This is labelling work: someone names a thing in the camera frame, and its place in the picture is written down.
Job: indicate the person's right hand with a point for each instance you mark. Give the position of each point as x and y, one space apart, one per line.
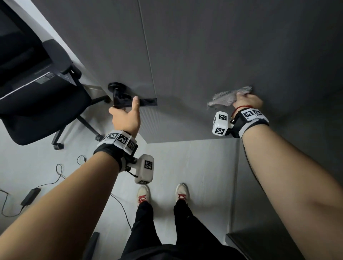
247 100

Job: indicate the person's left hand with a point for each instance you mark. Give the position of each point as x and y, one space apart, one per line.
126 120

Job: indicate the grey cleaning cloth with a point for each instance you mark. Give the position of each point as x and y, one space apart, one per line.
223 97

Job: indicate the grey door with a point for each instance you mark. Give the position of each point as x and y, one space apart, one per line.
214 40

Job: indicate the person's right forearm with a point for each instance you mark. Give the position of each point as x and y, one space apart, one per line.
294 187

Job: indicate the person's left forearm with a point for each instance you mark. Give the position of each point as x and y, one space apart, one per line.
59 214

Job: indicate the black white marker wristband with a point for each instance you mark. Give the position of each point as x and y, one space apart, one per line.
249 119
118 140

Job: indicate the black office chair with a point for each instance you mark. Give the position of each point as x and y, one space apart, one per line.
45 118

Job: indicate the black laptop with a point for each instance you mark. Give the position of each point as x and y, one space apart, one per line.
32 85

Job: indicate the black power adapter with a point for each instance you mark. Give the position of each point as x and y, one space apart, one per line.
30 196

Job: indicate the black clothing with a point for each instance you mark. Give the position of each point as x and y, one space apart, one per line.
185 235

